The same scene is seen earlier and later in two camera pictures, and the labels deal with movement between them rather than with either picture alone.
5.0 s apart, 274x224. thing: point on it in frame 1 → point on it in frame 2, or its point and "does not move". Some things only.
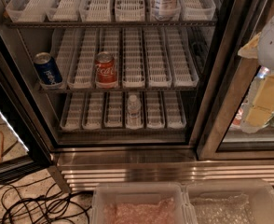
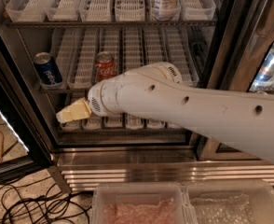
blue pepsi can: [47, 68] does not move
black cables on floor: [33, 202] does not move
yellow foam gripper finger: [251, 50] → [78, 109]
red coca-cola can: [105, 70] does not move
